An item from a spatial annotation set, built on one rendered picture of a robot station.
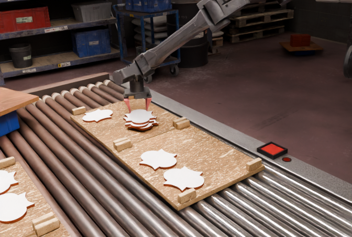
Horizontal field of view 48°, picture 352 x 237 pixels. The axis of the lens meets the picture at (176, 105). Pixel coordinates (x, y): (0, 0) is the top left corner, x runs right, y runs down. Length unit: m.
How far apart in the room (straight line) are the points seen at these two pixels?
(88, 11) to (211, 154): 4.59
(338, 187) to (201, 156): 0.44
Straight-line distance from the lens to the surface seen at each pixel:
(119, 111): 1.76
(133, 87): 1.58
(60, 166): 1.43
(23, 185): 1.34
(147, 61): 1.48
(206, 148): 1.41
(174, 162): 1.31
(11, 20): 5.55
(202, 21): 1.31
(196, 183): 1.20
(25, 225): 1.17
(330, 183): 1.31
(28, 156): 1.56
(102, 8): 5.86
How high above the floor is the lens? 1.62
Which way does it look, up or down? 23 degrees down
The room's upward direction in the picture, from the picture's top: 3 degrees counter-clockwise
